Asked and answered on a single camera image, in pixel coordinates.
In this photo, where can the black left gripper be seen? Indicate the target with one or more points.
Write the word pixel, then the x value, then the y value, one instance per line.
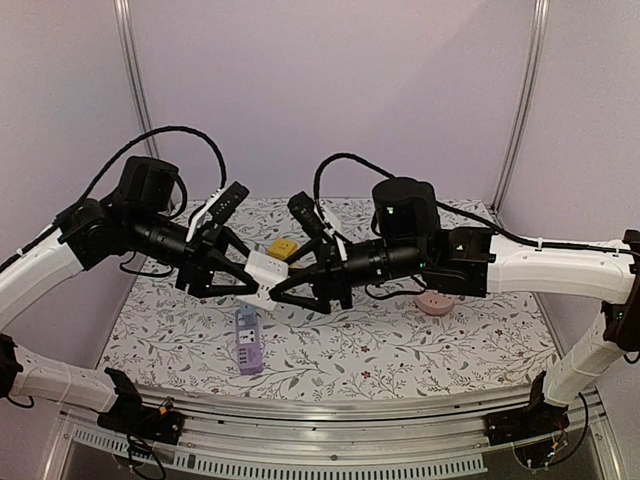
pixel 201 259

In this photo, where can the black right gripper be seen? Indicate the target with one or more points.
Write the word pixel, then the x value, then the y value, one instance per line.
pixel 330 273

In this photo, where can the yellow cube socket adapter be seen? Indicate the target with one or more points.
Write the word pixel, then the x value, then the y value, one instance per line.
pixel 282 248

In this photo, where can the white cube socket adapter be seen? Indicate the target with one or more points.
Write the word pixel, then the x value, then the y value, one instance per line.
pixel 268 272

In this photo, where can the blue cube plug adapter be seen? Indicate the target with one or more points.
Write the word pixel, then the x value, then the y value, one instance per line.
pixel 245 316

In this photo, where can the purple power strip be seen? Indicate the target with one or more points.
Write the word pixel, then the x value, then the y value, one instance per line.
pixel 248 350

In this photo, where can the round pink power strip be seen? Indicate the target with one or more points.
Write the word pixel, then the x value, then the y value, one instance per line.
pixel 434 304

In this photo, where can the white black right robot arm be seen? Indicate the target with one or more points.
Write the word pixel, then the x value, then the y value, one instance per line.
pixel 477 260

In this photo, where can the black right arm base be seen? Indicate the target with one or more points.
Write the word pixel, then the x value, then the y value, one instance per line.
pixel 537 417

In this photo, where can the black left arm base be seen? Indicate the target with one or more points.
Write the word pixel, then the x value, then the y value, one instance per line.
pixel 129 415

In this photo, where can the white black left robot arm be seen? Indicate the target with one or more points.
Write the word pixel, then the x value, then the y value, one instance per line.
pixel 133 218

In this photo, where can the floral patterned tablecloth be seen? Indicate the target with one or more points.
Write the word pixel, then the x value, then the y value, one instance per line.
pixel 382 348

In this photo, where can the aluminium table front rail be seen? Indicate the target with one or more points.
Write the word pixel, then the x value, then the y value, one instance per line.
pixel 435 437

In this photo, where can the left aluminium frame post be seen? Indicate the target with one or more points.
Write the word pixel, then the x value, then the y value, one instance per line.
pixel 133 72

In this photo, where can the aluminium frame post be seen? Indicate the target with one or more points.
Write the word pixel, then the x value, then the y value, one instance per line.
pixel 527 91
pixel 133 72

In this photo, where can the right aluminium frame post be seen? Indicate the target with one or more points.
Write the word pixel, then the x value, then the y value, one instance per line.
pixel 527 91

